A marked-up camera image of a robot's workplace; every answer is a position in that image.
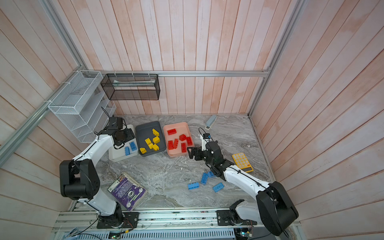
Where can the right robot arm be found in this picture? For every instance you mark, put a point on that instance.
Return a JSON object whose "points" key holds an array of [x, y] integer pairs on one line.
{"points": [[272, 206]]}

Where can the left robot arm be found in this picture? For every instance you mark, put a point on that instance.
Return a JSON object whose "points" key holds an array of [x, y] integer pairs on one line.
{"points": [[79, 179]]}

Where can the yellow long lego brick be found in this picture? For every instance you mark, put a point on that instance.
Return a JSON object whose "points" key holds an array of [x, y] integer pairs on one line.
{"points": [[156, 133]]}

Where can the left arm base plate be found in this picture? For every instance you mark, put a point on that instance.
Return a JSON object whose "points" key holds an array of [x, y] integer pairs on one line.
{"points": [[117, 221]]}

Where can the purple book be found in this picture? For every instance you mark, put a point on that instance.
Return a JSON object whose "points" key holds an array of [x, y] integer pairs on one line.
{"points": [[127, 191]]}

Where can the black mesh wall basket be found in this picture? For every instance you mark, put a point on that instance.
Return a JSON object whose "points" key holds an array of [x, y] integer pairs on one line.
{"points": [[141, 87]]}

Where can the pink plastic tray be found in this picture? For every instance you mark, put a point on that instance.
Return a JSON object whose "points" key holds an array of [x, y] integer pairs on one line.
{"points": [[182, 128]]}

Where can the red square lego brick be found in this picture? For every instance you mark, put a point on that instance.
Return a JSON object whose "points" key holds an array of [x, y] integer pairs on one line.
{"points": [[182, 137]]}

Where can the light blue lego brick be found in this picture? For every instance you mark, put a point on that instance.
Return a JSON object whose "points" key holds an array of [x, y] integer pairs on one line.
{"points": [[218, 187], [193, 186]]}

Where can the dark grey plastic tray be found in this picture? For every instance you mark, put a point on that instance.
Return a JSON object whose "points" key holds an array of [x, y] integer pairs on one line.
{"points": [[145, 131]]}

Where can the aluminium rail frame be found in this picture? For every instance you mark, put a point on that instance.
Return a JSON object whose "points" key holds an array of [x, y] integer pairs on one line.
{"points": [[166, 219]]}

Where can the yellow calculator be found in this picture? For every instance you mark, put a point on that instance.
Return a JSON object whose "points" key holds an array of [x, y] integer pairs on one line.
{"points": [[242, 162]]}

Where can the red lego brick front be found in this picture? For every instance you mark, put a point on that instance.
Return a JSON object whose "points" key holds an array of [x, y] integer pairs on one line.
{"points": [[184, 147]]}

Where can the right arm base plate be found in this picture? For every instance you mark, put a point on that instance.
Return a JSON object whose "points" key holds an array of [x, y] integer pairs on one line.
{"points": [[228, 218]]}

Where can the white plastic tray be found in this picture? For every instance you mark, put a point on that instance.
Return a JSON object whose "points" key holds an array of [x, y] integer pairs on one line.
{"points": [[116, 155]]}

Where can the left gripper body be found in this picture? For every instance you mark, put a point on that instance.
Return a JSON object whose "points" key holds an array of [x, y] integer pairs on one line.
{"points": [[126, 136]]}

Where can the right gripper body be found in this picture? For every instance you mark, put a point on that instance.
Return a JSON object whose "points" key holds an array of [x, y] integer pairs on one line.
{"points": [[206, 158]]}

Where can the white wire mesh shelf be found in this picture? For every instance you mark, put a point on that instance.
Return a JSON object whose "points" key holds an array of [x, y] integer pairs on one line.
{"points": [[81, 107]]}

